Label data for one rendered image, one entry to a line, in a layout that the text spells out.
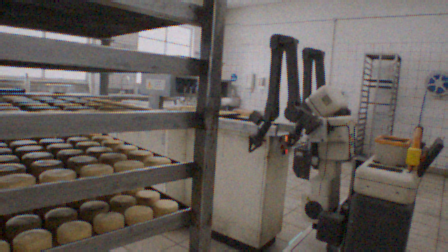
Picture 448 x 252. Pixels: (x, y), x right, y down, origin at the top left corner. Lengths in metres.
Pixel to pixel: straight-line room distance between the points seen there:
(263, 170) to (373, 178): 0.74
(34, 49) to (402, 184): 1.30
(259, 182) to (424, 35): 4.43
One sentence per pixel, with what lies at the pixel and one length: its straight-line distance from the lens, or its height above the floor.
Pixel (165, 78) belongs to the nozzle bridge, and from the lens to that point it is 2.13.
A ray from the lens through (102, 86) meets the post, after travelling 0.89.
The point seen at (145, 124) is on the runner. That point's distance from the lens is 0.47.
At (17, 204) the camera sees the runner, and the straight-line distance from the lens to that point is 0.43.
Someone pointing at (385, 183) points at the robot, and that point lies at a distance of 1.40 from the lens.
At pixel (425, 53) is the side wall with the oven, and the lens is 5.73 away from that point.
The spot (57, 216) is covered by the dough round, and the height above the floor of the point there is 0.88.
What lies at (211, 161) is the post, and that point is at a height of 0.98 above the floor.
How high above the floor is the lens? 1.11
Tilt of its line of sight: 7 degrees down
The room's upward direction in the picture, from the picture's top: 4 degrees clockwise
